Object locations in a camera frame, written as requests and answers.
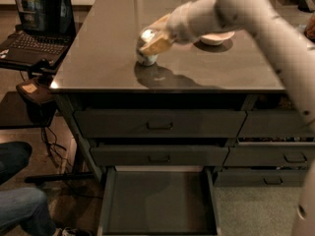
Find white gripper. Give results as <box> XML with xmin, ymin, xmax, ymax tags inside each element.
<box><xmin>139</xmin><ymin>2</ymin><xmax>199</xmax><ymax>56</ymax></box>

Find silver 7up soda can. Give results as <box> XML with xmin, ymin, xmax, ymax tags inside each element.
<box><xmin>136</xmin><ymin>29</ymin><xmax>158</xmax><ymax>67</ymax></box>

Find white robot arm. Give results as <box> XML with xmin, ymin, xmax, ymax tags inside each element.
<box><xmin>136</xmin><ymin>0</ymin><xmax>315</xmax><ymax>132</ymax></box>

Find grey top left drawer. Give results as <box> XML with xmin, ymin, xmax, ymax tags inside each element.
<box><xmin>74</xmin><ymin>109</ymin><xmax>246</xmax><ymax>138</ymax></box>

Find grey middle left drawer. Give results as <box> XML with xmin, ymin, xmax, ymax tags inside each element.
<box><xmin>90</xmin><ymin>145</ymin><xmax>228</xmax><ymax>166</ymax></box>

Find grey middle right drawer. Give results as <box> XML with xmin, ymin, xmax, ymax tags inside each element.
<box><xmin>223</xmin><ymin>142</ymin><xmax>315</xmax><ymax>167</ymax></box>

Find grey top right drawer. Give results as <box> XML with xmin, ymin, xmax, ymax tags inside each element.
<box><xmin>239</xmin><ymin>110</ymin><xmax>314</xmax><ymax>138</ymax></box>

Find grey bottom right drawer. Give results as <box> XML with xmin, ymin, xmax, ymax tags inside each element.
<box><xmin>214</xmin><ymin>170</ymin><xmax>306</xmax><ymax>187</ymax></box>

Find open grey bottom drawer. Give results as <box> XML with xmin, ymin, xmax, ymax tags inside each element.
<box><xmin>96</xmin><ymin>167</ymin><xmax>222</xmax><ymax>236</ymax></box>

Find white paper bowl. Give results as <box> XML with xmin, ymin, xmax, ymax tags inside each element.
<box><xmin>200</xmin><ymin>31</ymin><xmax>234</xmax><ymax>46</ymax></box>

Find black open laptop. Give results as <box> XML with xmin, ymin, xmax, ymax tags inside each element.
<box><xmin>0</xmin><ymin>0</ymin><xmax>76</xmax><ymax>69</ymax></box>

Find black laptop stand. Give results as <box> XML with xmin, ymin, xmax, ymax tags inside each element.
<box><xmin>0</xmin><ymin>61</ymin><xmax>57</xmax><ymax>130</ymax></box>

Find white sneaker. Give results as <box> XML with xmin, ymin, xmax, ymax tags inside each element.
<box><xmin>53</xmin><ymin>226</ymin><xmax>95</xmax><ymax>236</ymax></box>

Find black floor cables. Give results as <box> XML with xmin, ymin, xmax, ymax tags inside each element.
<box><xmin>39</xmin><ymin>127</ymin><xmax>103</xmax><ymax>201</ymax></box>

